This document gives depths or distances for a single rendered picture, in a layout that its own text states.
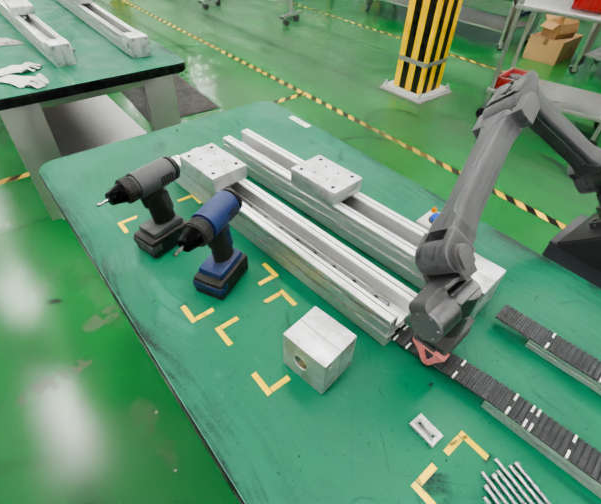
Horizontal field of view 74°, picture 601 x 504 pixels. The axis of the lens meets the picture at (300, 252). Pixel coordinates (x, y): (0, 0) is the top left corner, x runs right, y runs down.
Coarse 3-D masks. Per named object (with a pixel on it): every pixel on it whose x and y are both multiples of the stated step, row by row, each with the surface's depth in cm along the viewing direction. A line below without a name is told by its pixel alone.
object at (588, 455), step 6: (588, 444) 65; (582, 450) 65; (588, 450) 64; (594, 450) 64; (582, 456) 64; (588, 456) 64; (594, 456) 64; (582, 462) 63; (588, 462) 63; (582, 468) 63; (588, 468) 62; (588, 474) 62
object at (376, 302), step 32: (192, 192) 116; (256, 192) 105; (256, 224) 97; (288, 224) 100; (288, 256) 92; (320, 256) 92; (352, 256) 88; (320, 288) 89; (352, 288) 81; (384, 288) 84; (352, 320) 85; (384, 320) 77
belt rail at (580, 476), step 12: (492, 408) 71; (504, 420) 70; (516, 432) 69; (528, 432) 67; (540, 444) 66; (552, 456) 66; (564, 468) 65; (576, 468) 63; (588, 480) 62; (600, 492) 62
